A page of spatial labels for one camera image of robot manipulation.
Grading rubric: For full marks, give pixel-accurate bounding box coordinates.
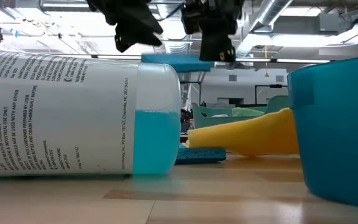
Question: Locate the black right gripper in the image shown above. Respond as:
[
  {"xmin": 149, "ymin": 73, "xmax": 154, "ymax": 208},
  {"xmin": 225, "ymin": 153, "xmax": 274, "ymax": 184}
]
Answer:
[{"xmin": 180, "ymin": 0, "xmax": 245, "ymax": 62}]

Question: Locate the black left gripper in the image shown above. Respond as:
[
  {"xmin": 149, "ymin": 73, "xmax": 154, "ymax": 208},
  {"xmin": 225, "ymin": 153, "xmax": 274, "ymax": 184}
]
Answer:
[{"xmin": 85, "ymin": 0, "xmax": 164, "ymax": 53}]

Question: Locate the blue sponge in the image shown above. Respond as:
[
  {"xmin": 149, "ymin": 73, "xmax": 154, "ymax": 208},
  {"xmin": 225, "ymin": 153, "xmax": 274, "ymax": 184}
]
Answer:
[
  {"xmin": 175, "ymin": 143, "xmax": 227, "ymax": 165},
  {"xmin": 140, "ymin": 54, "xmax": 216, "ymax": 73}
]

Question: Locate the yellow cloth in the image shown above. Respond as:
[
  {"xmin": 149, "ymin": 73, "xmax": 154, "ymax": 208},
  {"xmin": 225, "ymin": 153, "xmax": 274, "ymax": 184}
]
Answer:
[{"xmin": 186, "ymin": 107, "xmax": 300, "ymax": 157}]

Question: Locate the blue spray bottle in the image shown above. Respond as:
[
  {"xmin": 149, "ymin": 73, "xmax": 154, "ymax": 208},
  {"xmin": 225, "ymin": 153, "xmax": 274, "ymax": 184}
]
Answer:
[{"xmin": 0, "ymin": 49, "xmax": 182, "ymax": 179}]

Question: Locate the large green plastic basket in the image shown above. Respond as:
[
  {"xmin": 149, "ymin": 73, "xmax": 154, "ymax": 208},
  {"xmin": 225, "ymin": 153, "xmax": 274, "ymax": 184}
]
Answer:
[{"xmin": 191, "ymin": 95, "xmax": 290, "ymax": 129}]

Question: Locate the person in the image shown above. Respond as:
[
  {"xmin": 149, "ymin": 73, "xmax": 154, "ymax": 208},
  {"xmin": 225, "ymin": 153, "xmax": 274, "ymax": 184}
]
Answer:
[{"xmin": 180, "ymin": 108, "xmax": 195, "ymax": 133}]

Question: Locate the long ceiling light strip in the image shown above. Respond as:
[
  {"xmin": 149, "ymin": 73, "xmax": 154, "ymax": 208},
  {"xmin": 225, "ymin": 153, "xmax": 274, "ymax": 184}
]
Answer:
[{"xmin": 90, "ymin": 55, "xmax": 331, "ymax": 64}]

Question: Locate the dark blue plastic bin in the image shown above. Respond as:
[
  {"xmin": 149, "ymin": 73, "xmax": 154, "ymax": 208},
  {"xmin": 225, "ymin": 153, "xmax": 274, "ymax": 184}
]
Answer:
[{"xmin": 287, "ymin": 54, "xmax": 358, "ymax": 211}]

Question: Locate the silver ventilation duct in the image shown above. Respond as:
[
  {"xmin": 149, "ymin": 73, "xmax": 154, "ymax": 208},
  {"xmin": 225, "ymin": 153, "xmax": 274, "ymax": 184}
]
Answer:
[
  {"xmin": 163, "ymin": 40, "xmax": 186, "ymax": 56},
  {"xmin": 234, "ymin": 0, "xmax": 293, "ymax": 57}
]

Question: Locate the yellow hanging cord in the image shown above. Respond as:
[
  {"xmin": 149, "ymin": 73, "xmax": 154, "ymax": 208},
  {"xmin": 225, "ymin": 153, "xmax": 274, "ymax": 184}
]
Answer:
[{"xmin": 263, "ymin": 45, "xmax": 270, "ymax": 78}]

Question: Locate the black pipe frame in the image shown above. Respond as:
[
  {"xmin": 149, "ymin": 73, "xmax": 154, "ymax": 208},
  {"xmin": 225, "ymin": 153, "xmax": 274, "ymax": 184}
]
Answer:
[{"xmin": 255, "ymin": 83, "xmax": 288, "ymax": 106}]

